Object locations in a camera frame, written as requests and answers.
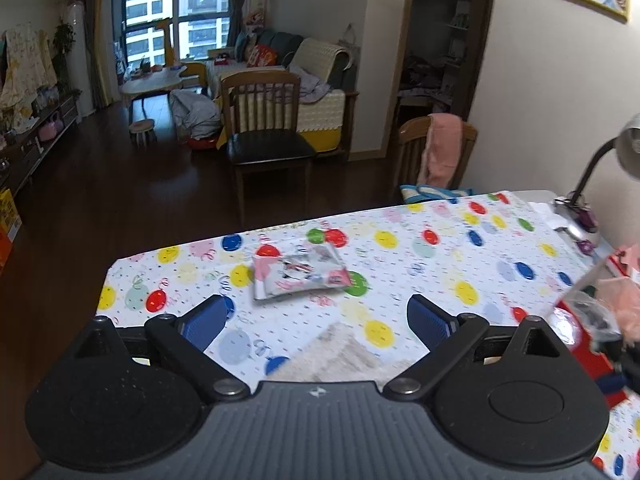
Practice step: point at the low dark tv cabinet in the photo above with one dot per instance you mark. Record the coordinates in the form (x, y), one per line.
(30, 150)

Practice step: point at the large window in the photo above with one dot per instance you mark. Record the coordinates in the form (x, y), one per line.
(175, 10)

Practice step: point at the red cushion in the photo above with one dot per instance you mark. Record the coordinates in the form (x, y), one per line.
(262, 55)

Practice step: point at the grey yellow curtain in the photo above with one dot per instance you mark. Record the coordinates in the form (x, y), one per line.
(95, 35)

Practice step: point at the polka dot tablecloth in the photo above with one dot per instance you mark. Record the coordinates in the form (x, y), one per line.
(425, 270)

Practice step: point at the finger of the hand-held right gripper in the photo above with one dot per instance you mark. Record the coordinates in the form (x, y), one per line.
(620, 349)
(612, 384)

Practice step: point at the white tissue paper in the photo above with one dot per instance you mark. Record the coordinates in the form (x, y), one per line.
(550, 220)

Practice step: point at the green potted plant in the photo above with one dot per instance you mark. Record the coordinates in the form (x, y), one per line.
(62, 40)

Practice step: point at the pink towel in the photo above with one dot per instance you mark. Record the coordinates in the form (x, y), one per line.
(445, 147)

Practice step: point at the cream yellow crocheted cover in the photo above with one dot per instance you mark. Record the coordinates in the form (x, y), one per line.
(320, 115)

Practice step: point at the printed snack packet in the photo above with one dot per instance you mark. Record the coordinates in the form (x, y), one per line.
(300, 272)

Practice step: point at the striped seat cushion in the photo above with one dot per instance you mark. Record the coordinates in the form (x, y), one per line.
(435, 193)

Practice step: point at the yellow box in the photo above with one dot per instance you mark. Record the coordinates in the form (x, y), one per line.
(7, 210)

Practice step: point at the white standing air conditioner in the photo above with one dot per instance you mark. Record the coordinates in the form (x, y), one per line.
(79, 60)

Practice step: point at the white knit cloth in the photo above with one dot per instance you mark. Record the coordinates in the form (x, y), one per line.
(335, 357)

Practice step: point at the pink bag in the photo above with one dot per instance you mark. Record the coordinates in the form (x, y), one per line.
(50, 129)

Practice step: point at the cream knit blanket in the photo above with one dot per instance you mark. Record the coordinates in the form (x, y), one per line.
(320, 55)

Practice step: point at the small yellow chair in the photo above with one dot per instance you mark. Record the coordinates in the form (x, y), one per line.
(195, 74)

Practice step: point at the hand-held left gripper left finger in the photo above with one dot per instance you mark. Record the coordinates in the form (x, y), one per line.
(205, 322)

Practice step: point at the red cardboard box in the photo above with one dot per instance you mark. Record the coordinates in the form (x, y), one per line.
(595, 365)

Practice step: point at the floral cloth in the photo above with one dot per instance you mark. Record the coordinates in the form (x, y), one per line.
(22, 70)

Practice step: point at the grey bag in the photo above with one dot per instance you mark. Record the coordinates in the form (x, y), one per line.
(195, 112)

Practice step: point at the clear plastic bag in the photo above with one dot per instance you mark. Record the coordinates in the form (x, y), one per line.
(582, 305)

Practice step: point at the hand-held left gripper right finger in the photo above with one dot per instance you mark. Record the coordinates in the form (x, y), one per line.
(430, 320)

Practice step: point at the dark green sofa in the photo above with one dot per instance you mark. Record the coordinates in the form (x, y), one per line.
(280, 42)

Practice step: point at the red floor item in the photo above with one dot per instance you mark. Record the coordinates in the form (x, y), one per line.
(200, 143)

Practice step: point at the round coffee table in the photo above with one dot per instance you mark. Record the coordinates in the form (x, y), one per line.
(150, 80)

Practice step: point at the desk lamp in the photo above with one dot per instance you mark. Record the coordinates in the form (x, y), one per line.
(595, 165)

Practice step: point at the giraffe toy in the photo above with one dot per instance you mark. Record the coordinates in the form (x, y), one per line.
(165, 40)

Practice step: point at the wooden chair black seat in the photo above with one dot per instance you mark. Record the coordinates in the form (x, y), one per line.
(270, 147)

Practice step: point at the small wooden stool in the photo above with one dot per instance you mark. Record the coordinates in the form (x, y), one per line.
(142, 127)

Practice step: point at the lilac clothes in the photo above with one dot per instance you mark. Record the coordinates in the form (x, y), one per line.
(312, 91)

